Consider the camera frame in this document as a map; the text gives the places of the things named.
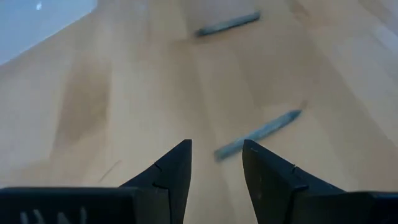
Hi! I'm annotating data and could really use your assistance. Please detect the thin brown strand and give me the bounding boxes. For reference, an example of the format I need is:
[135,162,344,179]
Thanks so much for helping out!
[98,159,123,183]

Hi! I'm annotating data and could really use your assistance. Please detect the blue crayon with white print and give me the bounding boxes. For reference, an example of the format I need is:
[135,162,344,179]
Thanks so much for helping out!
[213,109,303,162]

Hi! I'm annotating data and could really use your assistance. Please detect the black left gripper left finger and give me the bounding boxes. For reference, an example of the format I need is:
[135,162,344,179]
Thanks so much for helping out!
[119,139,193,224]

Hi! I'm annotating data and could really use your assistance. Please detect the grey pen far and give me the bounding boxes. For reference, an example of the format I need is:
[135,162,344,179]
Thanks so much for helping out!
[195,10,262,38]

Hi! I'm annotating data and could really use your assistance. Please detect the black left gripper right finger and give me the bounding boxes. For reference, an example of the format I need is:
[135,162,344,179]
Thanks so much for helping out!
[242,139,343,224]

